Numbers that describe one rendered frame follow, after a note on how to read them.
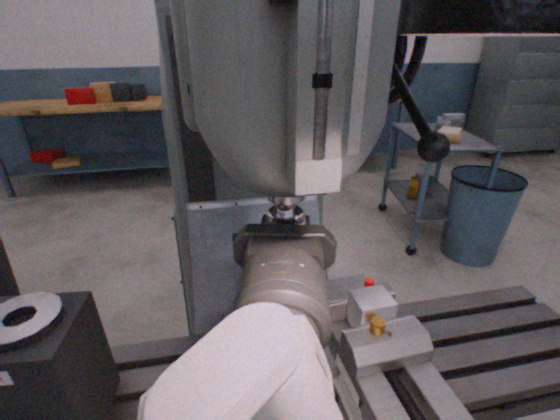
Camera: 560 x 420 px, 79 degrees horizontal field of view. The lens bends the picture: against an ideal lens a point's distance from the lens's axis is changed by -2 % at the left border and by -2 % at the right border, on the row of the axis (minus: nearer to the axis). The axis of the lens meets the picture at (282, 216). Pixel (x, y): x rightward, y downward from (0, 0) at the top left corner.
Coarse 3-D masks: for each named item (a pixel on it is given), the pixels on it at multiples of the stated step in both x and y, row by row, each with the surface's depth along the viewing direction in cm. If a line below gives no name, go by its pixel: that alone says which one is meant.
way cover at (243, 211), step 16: (192, 208) 80; (208, 208) 80; (224, 208) 81; (240, 208) 82; (256, 208) 82; (304, 208) 85; (192, 224) 80; (208, 224) 80; (224, 224) 81; (240, 224) 82; (192, 240) 80; (208, 240) 80; (224, 240) 81; (192, 256) 80; (208, 256) 80; (224, 256) 81; (192, 272) 79; (208, 272) 80; (224, 272) 80; (240, 272) 81; (208, 288) 79; (224, 288) 79; (208, 304) 77; (224, 304) 78; (208, 320) 76
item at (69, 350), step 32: (0, 320) 41; (32, 320) 41; (64, 320) 42; (96, 320) 48; (0, 352) 38; (32, 352) 38; (64, 352) 40; (96, 352) 48; (0, 384) 38; (32, 384) 38; (64, 384) 39; (96, 384) 47; (0, 416) 40; (32, 416) 41; (64, 416) 41; (96, 416) 47
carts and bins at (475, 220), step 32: (448, 128) 246; (384, 192) 319; (416, 192) 276; (448, 192) 290; (480, 192) 221; (512, 192) 216; (416, 224) 248; (448, 224) 250; (480, 224) 230; (0, 256) 176; (448, 256) 256; (480, 256) 242; (0, 288) 177
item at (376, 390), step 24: (336, 288) 67; (336, 312) 57; (336, 336) 55; (336, 360) 56; (336, 384) 54; (360, 384) 48; (384, 384) 48; (408, 384) 50; (432, 384) 47; (360, 408) 49; (384, 408) 44; (408, 408) 46; (432, 408) 45; (456, 408) 44
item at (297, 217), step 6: (270, 210) 44; (276, 210) 44; (300, 210) 44; (270, 216) 43; (276, 216) 42; (282, 216) 42; (288, 216) 42; (294, 216) 42; (300, 216) 43; (276, 222) 42; (282, 222) 42; (288, 222) 42; (294, 222) 42
